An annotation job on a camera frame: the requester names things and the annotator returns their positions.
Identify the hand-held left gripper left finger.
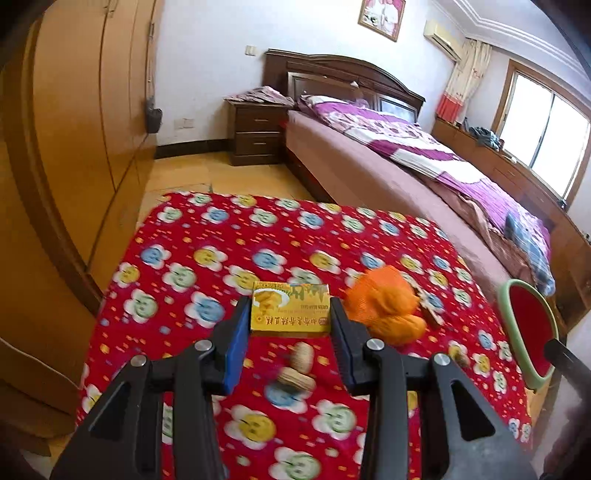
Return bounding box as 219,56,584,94
50,298,251,480

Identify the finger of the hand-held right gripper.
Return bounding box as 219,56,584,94
544,338,591,388

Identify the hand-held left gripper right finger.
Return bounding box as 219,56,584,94
329,298,539,480

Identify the red bin with green rim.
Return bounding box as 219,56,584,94
498,279,559,391

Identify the yellow snack box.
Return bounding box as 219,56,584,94
250,281,332,334

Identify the orange mesh net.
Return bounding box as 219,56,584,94
344,265,428,346

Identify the red flower print tablecloth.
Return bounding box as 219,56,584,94
76,191,534,480

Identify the small brown wrapper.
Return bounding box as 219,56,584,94
413,286,445,328

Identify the blue plaid cloth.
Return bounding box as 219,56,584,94
503,211,557,296

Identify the low wooden cabinet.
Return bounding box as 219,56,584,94
431,117,591,333

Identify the wooden bed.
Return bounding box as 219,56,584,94
264,48,561,319

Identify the purple patchwork quilt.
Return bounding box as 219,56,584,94
300,95,552,250

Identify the dark wooden nightstand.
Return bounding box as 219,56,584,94
225,100,291,167

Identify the window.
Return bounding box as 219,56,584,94
492,60,591,208

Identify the teal cloth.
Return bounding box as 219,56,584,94
468,126,503,151

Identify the black hanging bag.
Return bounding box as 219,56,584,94
146,98,163,134

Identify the purple pillow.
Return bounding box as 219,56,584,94
300,95,356,117

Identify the wooden wardrobe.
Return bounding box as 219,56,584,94
0,0,167,416

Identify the pink cloth pile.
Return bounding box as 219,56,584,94
224,86,294,106

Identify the white and orange curtain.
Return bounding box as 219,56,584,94
435,38,492,124

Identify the air conditioner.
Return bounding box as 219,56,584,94
422,19,465,61

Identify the framed wall picture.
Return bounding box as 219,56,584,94
358,0,407,42

